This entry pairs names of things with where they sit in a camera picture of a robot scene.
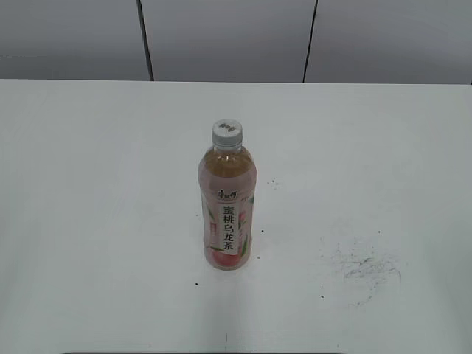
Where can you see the peach oolong tea bottle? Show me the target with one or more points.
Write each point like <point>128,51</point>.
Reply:
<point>227,180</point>

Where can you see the white bottle cap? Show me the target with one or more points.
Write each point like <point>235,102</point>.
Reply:
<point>227,133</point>

